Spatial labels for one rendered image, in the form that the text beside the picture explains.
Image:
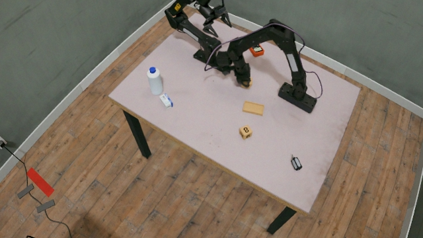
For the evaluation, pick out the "white bottle with blue cap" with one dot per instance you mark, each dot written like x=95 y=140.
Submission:
x=155 y=83

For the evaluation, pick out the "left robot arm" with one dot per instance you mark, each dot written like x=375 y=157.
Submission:
x=284 y=40

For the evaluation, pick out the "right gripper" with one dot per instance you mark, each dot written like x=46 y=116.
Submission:
x=210 y=15

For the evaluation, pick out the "blue and white small box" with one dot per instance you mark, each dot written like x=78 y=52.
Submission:
x=166 y=101

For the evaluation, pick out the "tan rectangular tray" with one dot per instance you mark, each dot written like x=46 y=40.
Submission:
x=253 y=108

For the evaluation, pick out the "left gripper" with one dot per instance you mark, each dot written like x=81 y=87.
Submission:
x=242 y=73

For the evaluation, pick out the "orange digital multimeter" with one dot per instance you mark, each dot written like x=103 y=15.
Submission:
x=257 y=50

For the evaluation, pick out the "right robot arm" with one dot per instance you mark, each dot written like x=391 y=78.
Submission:
x=181 y=22

